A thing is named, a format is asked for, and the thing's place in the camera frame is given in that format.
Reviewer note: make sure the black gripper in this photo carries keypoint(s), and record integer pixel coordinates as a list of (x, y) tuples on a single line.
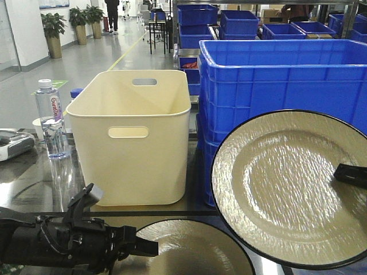
[(95, 244)]

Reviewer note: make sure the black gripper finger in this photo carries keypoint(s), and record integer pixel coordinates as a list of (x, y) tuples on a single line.
[(353, 175)]

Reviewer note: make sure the cream plate with black rim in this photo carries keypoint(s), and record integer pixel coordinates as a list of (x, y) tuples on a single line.
[(192, 247)]

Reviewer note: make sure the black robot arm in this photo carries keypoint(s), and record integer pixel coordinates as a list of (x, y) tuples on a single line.
[(32, 240)]

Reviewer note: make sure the cream plastic storage bin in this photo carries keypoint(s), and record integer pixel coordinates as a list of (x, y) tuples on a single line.
[(131, 131)]

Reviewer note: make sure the large blue crate bottom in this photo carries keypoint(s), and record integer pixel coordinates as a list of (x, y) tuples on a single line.
[(208, 149)]

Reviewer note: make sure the large blue crate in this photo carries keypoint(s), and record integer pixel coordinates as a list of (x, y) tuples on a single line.
[(208, 149), (241, 79)]

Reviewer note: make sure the large blue crate top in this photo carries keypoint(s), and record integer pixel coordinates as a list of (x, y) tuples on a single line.
[(241, 79)]

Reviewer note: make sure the white paper cup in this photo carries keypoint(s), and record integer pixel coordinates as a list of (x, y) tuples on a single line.
[(38, 128)]

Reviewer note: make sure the white grey handheld device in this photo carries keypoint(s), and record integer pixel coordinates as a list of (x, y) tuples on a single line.
[(15, 143)]

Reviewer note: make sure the blue cap bottle behind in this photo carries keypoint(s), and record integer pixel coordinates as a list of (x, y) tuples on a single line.
[(75, 92)]

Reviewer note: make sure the clear water bottle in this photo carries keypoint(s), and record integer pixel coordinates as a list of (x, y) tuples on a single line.
[(52, 120)]

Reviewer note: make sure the potted plant gold pot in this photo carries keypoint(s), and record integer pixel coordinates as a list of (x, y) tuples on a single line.
[(78, 20), (94, 17), (53, 26)]

